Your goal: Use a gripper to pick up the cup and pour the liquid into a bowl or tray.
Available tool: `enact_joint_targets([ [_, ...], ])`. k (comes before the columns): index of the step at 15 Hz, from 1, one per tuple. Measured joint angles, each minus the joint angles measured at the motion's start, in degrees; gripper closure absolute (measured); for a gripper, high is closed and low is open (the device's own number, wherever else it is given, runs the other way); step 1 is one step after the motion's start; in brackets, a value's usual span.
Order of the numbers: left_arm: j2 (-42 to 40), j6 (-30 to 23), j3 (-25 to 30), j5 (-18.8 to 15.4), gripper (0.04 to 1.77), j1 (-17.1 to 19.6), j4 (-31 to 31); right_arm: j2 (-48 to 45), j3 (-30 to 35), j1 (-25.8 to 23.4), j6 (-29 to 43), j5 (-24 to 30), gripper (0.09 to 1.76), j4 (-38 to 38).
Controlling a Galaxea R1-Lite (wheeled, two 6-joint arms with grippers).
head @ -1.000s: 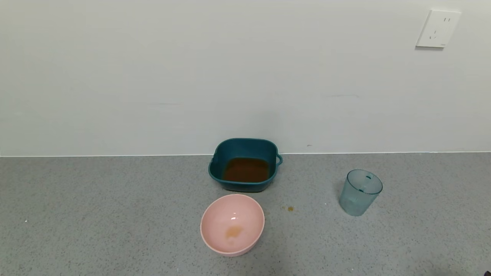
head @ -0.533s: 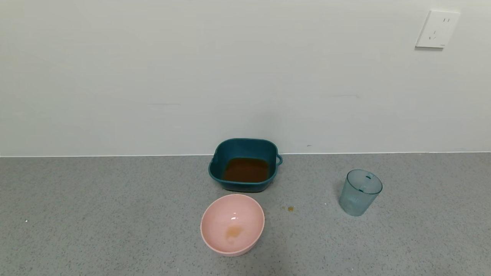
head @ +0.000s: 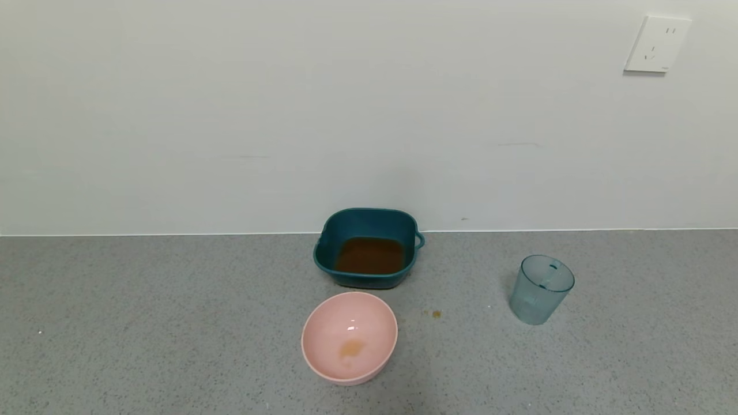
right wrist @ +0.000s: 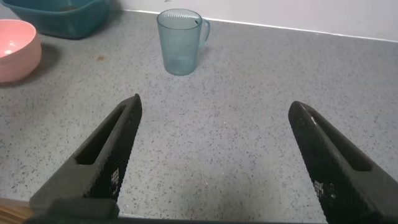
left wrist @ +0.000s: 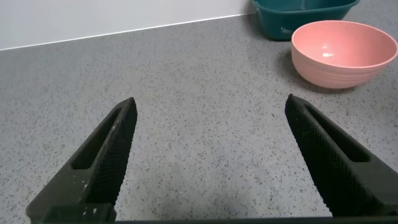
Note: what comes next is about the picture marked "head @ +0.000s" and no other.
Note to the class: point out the clear blue ribbed cup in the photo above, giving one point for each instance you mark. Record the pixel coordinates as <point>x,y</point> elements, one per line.
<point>536,300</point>

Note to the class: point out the pink plastic bowl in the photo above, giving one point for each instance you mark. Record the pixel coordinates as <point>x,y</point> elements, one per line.
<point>346,328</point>

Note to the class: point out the teal square plastic basin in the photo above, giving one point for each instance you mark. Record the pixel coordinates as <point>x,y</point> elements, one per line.
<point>369,230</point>

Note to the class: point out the white wall socket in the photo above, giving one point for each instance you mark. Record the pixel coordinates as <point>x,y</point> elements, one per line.
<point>657,45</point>

